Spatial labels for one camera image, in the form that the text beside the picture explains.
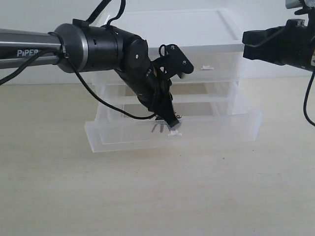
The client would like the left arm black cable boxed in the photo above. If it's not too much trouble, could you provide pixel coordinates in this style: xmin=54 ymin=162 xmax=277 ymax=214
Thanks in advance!
xmin=0 ymin=0 xmax=160 ymax=120

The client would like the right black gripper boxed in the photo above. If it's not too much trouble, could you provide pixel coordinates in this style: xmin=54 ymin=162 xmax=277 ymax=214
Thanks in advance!
xmin=242 ymin=19 xmax=315 ymax=71

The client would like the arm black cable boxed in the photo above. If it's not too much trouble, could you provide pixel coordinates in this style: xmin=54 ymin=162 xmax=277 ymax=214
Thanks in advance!
xmin=0 ymin=0 xmax=160 ymax=120
xmin=303 ymin=71 xmax=315 ymax=127

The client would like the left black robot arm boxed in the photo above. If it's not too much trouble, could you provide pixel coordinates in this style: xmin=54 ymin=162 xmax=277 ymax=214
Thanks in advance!
xmin=0 ymin=24 xmax=180 ymax=128

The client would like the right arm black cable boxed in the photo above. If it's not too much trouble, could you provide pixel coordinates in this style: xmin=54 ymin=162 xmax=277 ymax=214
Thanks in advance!
xmin=303 ymin=71 xmax=315 ymax=127

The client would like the white plastic drawer cabinet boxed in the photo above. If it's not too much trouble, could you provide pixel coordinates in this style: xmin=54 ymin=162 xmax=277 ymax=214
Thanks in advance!
xmin=90 ymin=7 xmax=247 ymax=123

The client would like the key bunch with blue tag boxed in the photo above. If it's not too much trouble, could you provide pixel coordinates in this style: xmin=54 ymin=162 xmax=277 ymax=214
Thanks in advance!
xmin=150 ymin=114 xmax=183 ymax=133

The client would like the clear wide drawer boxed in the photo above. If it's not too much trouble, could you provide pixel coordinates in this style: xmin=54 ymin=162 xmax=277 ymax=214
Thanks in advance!
xmin=85 ymin=102 xmax=263 ymax=152

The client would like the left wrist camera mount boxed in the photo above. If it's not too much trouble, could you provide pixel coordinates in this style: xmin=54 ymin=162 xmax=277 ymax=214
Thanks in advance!
xmin=153 ymin=44 xmax=194 ymax=79

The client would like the clear top right drawer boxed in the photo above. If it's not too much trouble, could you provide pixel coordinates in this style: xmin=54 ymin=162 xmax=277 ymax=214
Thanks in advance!
xmin=172 ymin=51 xmax=241 ymax=83

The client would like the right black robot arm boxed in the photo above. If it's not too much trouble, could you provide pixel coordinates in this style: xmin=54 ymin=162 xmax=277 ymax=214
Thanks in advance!
xmin=242 ymin=19 xmax=315 ymax=71

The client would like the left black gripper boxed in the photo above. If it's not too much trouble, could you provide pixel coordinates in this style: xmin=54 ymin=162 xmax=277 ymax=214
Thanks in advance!
xmin=137 ymin=66 xmax=180 ymax=128

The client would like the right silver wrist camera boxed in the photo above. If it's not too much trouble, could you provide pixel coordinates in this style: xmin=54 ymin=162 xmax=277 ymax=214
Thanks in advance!
xmin=285 ymin=0 xmax=315 ymax=15

